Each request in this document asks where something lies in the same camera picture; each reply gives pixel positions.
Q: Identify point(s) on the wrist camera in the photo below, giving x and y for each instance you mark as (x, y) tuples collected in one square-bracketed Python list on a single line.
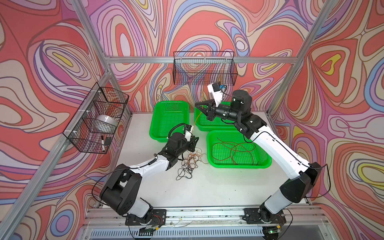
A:
[(216, 91), (188, 132)]

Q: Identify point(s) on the black marker pen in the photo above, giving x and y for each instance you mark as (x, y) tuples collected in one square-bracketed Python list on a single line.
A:
[(103, 144)]

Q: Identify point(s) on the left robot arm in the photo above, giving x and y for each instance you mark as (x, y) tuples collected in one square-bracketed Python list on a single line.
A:
[(120, 192)]

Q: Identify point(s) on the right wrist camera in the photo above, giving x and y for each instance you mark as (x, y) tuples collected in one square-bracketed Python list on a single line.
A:
[(216, 91)]

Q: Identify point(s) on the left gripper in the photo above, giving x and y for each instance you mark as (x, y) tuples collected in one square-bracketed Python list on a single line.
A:
[(192, 144)]

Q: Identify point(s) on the green basket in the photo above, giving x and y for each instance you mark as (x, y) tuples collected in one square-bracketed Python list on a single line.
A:
[(205, 125), (228, 149), (168, 114)]

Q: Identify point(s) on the white tape roll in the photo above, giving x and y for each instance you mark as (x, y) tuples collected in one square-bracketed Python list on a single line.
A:
[(105, 123)]

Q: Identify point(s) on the rear right green basket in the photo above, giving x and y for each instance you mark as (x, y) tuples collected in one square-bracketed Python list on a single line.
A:
[(205, 125)]

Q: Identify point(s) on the front green basket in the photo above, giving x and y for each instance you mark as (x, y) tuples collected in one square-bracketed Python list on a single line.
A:
[(228, 149)]

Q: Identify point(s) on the left black wire basket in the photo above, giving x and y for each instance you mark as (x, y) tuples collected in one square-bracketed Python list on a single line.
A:
[(94, 131)]

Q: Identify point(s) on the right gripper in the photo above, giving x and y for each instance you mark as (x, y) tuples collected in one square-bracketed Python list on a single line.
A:
[(210, 113)]

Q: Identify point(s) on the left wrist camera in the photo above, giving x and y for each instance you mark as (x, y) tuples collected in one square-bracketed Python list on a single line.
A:
[(188, 132)]

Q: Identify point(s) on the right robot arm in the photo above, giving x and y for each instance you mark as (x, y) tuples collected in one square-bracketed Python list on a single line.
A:
[(302, 175)]

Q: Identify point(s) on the black wire basket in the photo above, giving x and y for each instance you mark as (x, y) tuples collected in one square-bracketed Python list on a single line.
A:
[(197, 68), (94, 131)]

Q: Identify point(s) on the rear black wire basket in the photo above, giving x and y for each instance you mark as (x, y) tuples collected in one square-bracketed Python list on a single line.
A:
[(197, 68)]

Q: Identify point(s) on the left green basket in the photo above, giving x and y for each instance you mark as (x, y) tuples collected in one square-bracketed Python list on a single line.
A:
[(168, 114)]

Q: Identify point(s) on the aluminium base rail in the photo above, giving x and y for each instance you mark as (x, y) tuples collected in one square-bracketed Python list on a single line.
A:
[(299, 222)]

